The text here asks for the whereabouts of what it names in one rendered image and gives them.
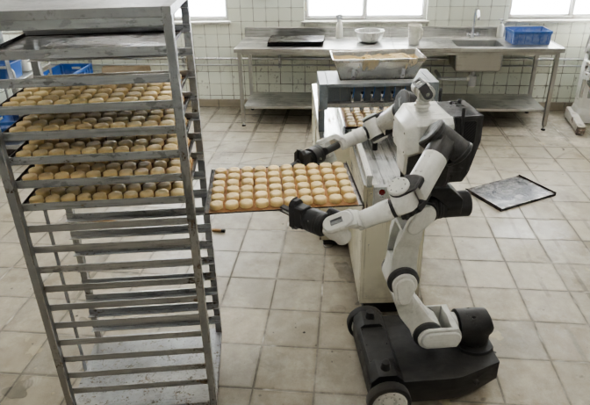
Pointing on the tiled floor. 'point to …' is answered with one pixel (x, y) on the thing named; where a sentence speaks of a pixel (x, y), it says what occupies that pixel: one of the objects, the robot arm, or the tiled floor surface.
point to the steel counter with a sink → (484, 47)
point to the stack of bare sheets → (511, 192)
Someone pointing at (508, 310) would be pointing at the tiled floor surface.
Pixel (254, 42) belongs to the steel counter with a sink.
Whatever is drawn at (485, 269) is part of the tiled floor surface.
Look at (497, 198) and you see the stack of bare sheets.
